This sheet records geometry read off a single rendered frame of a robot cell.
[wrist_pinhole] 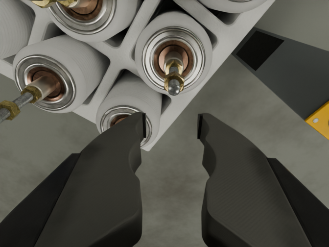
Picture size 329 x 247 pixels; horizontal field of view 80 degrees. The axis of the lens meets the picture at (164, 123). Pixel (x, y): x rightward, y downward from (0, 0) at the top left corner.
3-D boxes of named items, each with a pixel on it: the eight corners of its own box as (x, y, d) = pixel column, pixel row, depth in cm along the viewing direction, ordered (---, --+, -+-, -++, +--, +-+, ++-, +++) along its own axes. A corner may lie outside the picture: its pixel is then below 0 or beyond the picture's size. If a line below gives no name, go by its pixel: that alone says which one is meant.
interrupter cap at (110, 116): (131, 154, 32) (130, 157, 32) (91, 128, 30) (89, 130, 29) (162, 126, 29) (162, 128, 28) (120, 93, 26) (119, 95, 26)
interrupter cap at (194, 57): (142, 87, 26) (141, 89, 25) (141, 23, 22) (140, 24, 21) (199, 91, 26) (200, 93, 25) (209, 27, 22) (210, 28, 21)
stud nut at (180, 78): (179, 67, 17) (180, 71, 16) (187, 85, 18) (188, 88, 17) (159, 77, 18) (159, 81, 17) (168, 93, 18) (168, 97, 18)
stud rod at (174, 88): (175, 58, 22) (177, 82, 16) (179, 66, 22) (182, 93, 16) (167, 62, 22) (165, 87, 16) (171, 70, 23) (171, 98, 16)
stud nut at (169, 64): (178, 57, 20) (178, 59, 20) (185, 71, 21) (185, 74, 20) (161, 65, 21) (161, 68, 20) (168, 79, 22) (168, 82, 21)
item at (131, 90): (145, 110, 48) (132, 162, 33) (112, 85, 45) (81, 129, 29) (172, 82, 44) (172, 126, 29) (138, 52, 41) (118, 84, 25)
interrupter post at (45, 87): (38, 88, 26) (22, 98, 24) (38, 71, 25) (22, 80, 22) (57, 94, 27) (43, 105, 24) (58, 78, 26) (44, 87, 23)
